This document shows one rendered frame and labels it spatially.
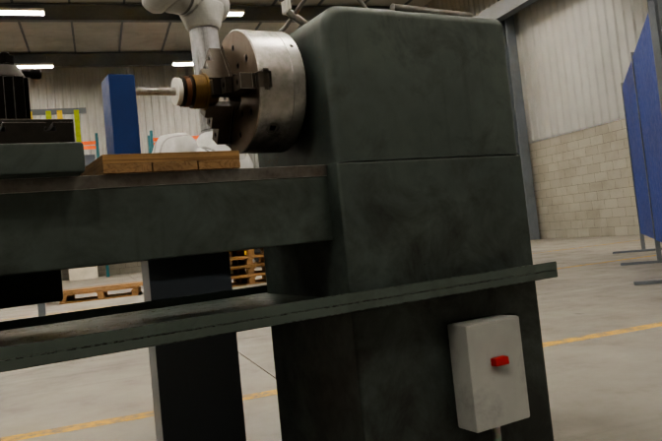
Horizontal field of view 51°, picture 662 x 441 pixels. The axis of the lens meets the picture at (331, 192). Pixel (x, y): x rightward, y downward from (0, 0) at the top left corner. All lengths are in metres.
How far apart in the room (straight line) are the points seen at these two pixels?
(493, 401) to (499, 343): 0.14
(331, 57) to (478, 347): 0.79
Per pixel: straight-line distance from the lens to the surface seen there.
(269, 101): 1.67
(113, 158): 1.49
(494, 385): 1.82
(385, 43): 1.79
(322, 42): 1.71
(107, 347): 1.36
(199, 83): 1.73
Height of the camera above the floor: 0.70
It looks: 3 degrees up
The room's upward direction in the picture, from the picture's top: 6 degrees counter-clockwise
